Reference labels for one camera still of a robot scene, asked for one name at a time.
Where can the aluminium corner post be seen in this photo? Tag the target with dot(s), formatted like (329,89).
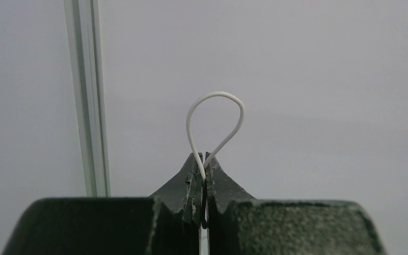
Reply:
(83,29)

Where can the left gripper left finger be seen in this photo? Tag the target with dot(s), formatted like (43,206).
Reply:
(166,222)

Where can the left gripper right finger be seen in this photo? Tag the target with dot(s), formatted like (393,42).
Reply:
(238,223)

